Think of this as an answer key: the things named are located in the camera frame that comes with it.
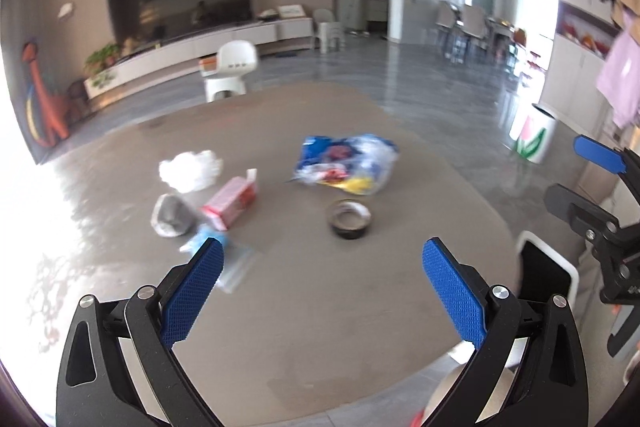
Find orange dinosaur toy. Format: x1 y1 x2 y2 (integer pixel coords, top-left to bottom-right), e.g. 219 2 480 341
22 41 70 148

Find white side cabinet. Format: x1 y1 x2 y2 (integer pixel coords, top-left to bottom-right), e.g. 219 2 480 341
540 2 618 138

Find green potted plant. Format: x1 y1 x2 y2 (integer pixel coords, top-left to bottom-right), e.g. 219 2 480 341
84 42 122 88

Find black tape roll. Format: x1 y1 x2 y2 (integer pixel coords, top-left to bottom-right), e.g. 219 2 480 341
326 199 372 241

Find white tv cabinet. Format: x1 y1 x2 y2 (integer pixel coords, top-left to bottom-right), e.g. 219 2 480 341
85 17 312 102

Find white framed sign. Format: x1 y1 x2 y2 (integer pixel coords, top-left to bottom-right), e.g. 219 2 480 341
277 4 307 20

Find pink hanging clothes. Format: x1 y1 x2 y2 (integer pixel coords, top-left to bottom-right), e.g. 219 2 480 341
597 30 640 129

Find red white slipper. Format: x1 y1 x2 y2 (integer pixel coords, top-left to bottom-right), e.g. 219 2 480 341
410 410 426 427

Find pink carton box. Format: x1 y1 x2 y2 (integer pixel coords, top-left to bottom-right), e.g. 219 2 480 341
201 168 257 232

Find white plastic bag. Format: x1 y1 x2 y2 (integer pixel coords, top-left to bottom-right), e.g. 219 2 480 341
158 150 224 194

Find blue white snack bag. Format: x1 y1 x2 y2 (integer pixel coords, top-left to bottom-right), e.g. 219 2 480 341
292 133 399 196

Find white square trash bin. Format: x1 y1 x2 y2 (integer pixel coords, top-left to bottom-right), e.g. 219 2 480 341
506 231 579 373

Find cloud wall decoration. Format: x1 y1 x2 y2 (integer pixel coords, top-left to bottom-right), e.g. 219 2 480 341
58 2 75 20

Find grey stacked stools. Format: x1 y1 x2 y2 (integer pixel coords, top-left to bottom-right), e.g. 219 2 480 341
311 9 346 54

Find dining table with chairs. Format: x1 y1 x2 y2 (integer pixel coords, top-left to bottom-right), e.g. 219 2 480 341
435 1 527 68

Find white plastic kid chair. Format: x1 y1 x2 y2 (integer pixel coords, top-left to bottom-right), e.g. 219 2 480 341
198 40 258 103

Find tulip pattern round bin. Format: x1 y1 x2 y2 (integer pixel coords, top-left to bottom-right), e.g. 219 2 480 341
510 104 558 165

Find grey curtain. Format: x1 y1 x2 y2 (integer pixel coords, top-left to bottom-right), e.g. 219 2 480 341
1 0 48 164

